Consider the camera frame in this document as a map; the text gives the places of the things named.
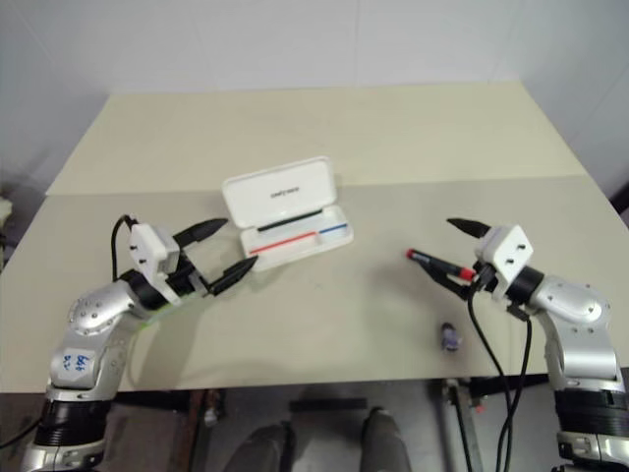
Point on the white label with blue writing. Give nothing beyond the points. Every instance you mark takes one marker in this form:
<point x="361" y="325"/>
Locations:
<point x="74" y="365"/>

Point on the black marker with red cap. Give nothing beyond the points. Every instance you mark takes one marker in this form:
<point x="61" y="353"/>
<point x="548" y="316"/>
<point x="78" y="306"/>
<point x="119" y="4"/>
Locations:
<point x="437" y="261"/>

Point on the white object beside table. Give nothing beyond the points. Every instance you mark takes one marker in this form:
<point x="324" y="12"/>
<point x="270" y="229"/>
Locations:
<point x="4" y="209"/>

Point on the grey metal table leg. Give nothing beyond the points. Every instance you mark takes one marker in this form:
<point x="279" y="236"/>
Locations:
<point x="454" y="428"/>

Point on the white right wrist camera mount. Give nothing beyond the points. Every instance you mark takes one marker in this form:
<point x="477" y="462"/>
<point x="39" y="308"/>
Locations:
<point x="508" y="251"/>

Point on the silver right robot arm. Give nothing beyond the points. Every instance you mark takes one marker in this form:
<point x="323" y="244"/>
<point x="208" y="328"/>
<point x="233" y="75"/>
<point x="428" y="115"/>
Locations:
<point x="575" y="314"/>

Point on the white open pencil case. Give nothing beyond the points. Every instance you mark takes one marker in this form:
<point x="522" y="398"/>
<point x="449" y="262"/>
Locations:
<point x="280" y="196"/>

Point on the red and blue thin stick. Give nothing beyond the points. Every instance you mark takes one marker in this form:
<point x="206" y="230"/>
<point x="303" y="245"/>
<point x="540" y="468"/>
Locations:
<point x="282" y="242"/>

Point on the black pen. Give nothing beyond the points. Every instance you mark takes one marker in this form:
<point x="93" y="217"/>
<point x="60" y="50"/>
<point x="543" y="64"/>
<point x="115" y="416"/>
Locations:
<point x="290" y="220"/>

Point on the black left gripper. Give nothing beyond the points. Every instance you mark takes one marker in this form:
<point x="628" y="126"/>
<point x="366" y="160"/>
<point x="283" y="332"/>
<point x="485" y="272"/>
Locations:
<point x="189" y="281"/>

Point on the black table frame bar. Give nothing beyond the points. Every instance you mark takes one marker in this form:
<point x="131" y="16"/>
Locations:
<point x="326" y="404"/>

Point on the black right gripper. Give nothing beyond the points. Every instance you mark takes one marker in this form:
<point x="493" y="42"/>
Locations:
<point x="485" y="277"/>

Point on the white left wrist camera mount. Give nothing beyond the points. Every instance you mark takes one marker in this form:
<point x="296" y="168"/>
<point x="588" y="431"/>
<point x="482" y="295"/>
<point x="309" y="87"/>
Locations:
<point x="149" y="251"/>

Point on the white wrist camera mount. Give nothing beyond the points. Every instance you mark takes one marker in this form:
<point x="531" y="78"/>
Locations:
<point x="508" y="251"/>
<point x="149" y="251"/>

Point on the small purple eraser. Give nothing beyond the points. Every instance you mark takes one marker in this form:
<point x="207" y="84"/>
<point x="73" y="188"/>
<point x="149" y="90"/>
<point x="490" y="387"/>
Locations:
<point x="450" y="338"/>

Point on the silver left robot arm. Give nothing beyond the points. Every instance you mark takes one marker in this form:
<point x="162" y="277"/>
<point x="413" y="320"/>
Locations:
<point x="93" y="314"/>

